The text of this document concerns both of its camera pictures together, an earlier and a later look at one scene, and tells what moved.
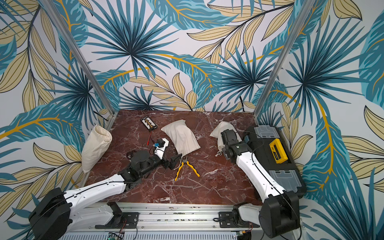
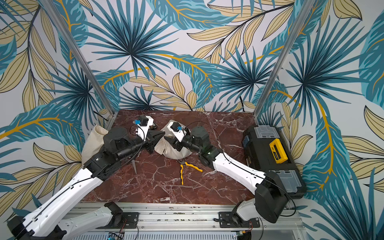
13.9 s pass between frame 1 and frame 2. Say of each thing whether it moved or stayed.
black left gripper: moved
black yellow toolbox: stayed
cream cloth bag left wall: stayed
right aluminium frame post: stayed
